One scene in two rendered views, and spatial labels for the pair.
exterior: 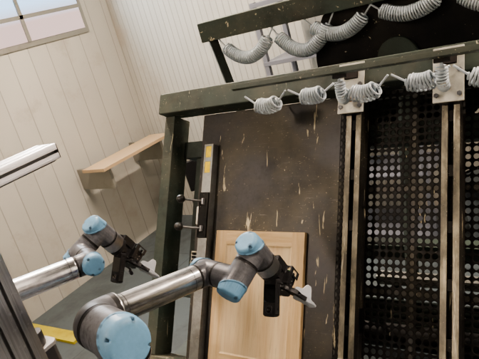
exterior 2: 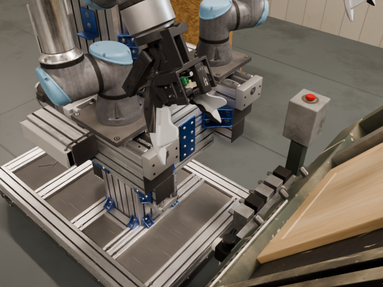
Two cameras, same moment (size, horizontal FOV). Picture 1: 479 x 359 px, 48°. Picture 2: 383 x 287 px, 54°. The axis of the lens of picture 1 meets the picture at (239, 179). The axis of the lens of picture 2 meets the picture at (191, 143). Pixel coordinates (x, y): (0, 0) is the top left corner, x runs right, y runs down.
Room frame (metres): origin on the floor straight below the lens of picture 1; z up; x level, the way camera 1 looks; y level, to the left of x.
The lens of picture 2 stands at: (1.55, -0.57, 1.74)
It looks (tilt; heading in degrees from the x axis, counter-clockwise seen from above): 40 degrees down; 93
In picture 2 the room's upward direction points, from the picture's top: straight up
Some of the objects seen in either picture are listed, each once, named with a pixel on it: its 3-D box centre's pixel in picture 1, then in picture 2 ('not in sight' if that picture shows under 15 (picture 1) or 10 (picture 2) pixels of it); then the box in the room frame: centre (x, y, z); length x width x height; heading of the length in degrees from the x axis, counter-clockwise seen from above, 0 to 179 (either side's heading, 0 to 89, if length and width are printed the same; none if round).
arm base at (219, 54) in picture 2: not in sight; (213, 46); (1.57, 0.82, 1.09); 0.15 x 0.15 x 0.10
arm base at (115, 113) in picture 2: not in sight; (117, 99); (1.27, 0.42, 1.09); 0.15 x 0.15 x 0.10
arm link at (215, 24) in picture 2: not in sight; (216, 16); (1.57, 0.82, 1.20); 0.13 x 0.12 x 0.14; 27
